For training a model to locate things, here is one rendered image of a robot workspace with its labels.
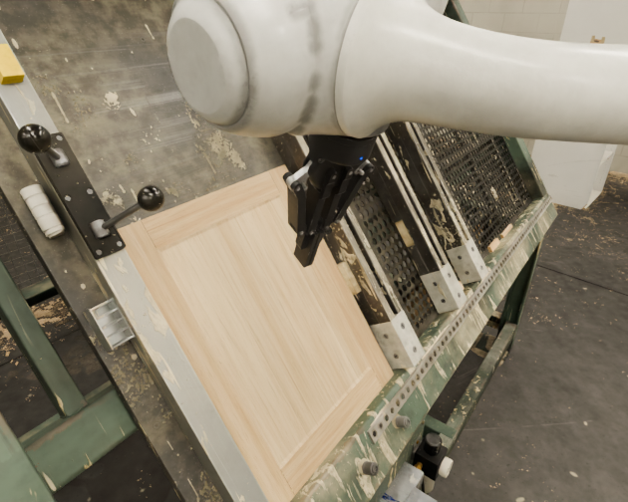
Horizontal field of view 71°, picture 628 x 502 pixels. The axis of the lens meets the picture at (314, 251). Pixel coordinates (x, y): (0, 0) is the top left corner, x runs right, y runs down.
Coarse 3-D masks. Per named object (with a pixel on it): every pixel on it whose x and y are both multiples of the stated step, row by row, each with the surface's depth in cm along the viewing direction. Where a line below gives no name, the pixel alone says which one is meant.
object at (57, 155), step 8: (24, 128) 54; (32, 128) 54; (40, 128) 55; (24, 136) 54; (32, 136) 54; (40, 136) 55; (48, 136) 56; (24, 144) 55; (32, 144) 55; (40, 144) 55; (48, 144) 56; (32, 152) 56; (40, 152) 56; (48, 152) 61; (56, 152) 63; (64, 152) 66; (56, 160) 65; (64, 160) 65
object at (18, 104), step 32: (0, 32) 66; (0, 96) 64; (32, 96) 67; (32, 160) 66; (64, 224) 68; (128, 256) 70; (128, 288) 69; (128, 320) 68; (160, 320) 71; (160, 352) 69; (160, 384) 70; (192, 384) 71; (192, 416) 70; (224, 448) 72; (224, 480) 70; (256, 480) 74
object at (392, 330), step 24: (288, 144) 101; (288, 168) 104; (336, 240) 104; (360, 240) 104; (360, 264) 102; (384, 288) 105; (384, 312) 103; (384, 336) 106; (408, 336) 106; (408, 360) 104
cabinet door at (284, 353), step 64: (256, 192) 94; (192, 256) 80; (256, 256) 90; (320, 256) 101; (192, 320) 76; (256, 320) 85; (320, 320) 96; (256, 384) 82; (320, 384) 91; (384, 384) 103; (256, 448) 78; (320, 448) 87
